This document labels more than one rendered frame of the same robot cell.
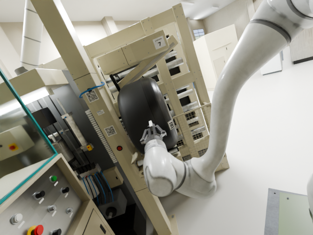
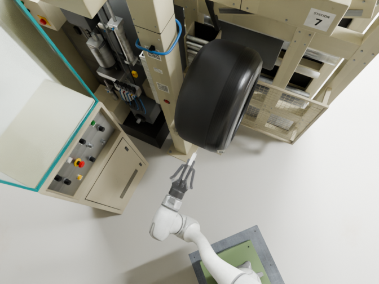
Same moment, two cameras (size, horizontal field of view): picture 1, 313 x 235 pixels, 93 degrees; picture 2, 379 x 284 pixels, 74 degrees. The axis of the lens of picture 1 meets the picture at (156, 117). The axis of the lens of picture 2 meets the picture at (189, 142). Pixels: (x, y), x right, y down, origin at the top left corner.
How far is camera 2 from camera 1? 1.07 m
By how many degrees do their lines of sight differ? 57
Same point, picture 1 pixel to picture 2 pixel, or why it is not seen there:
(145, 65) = not seen: hidden behind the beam
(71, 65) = (135, 8)
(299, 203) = (249, 254)
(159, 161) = (162, 229)
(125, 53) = not seen: outside the picture
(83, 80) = (146, 34)
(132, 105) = (191, 117)
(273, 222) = (231, 242)
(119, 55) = not seen: outside the picture
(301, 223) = (235, 260)
